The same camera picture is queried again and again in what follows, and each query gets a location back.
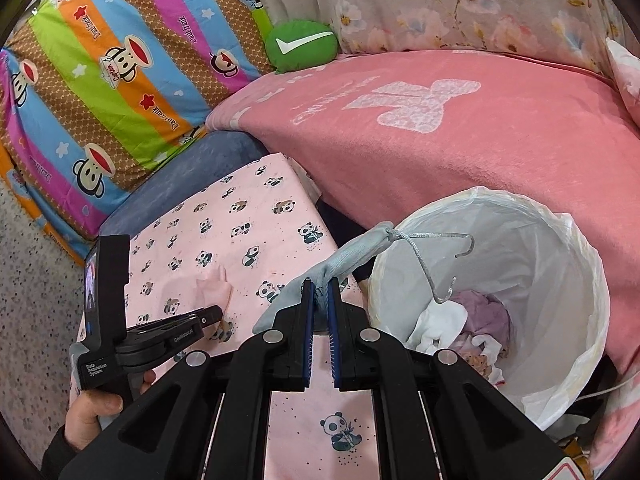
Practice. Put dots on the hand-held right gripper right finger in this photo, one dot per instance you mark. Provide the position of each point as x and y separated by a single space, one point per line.
334 330

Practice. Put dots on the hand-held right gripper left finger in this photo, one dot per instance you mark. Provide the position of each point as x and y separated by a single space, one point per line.
307 330

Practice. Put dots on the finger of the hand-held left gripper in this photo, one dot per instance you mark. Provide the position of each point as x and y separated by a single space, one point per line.
200 317

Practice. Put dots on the white sock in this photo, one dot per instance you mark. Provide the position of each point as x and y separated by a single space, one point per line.
440 325

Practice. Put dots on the purple garment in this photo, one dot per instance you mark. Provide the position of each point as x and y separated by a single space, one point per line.
485 315

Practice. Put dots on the pale blue-white sock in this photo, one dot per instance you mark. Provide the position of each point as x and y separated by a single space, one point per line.
487 347

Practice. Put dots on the white plastic-lined bin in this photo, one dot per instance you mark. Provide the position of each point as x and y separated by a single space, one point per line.
550 270

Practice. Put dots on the person's left forearm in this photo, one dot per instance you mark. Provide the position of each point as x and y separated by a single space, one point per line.
60 460

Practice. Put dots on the person's left hand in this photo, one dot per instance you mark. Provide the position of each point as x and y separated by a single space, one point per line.
90 407

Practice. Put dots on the light pink cloth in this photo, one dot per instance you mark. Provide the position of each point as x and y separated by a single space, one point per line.
215 290

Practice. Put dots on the pink panda print cloth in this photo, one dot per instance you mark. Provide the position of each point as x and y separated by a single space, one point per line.
295 425

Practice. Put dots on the blue-grey cushion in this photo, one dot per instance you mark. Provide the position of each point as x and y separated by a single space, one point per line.
165 185

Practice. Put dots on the pink fleece blanket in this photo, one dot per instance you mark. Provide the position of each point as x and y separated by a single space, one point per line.
450 160

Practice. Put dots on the colourful monkey print pillow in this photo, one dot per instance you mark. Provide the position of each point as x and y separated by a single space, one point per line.
125 85

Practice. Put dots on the green plush cushion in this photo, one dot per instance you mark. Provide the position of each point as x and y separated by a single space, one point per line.
300 55

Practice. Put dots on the floral beige pillow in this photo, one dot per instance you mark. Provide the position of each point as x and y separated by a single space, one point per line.
400 10

